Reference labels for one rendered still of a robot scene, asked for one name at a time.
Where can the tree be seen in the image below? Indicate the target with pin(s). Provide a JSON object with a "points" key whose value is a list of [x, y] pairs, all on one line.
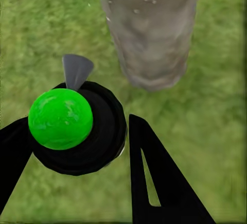
{"points": [[152, 44]]}

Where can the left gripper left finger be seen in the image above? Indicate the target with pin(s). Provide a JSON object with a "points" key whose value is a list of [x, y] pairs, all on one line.
{"points": [[15, 151]]}

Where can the pesticide atomizer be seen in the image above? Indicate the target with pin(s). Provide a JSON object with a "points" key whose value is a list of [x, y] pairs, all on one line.
{"points": [[79, 127]]}

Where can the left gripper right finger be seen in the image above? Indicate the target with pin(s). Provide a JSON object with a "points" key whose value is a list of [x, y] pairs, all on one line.
{"points": [[179, 202]]}

